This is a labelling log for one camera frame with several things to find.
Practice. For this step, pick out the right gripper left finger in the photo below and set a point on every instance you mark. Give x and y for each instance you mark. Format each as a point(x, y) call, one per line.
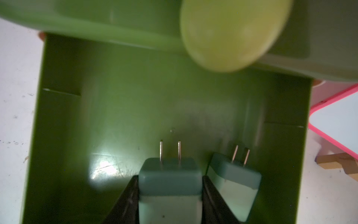
point(126, 209)

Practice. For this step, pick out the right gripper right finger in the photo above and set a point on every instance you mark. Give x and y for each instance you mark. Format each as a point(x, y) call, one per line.
point(214, 208)

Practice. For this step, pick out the green plug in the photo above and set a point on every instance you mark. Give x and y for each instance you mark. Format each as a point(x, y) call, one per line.
point(170, 190)
point(237, 184)

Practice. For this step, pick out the green drawer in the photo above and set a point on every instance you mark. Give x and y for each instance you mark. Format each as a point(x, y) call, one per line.
point(103, 108)

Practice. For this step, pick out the yellow green drawer cabinet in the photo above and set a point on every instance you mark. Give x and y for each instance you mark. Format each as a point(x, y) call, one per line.
point(318, 39)

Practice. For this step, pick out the wooden whiteboard stand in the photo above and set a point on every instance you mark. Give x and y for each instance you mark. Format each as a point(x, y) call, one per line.
point(339, 161)

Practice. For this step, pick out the pink framed whiteboard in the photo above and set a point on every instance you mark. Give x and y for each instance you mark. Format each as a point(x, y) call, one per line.
point(336, 120)

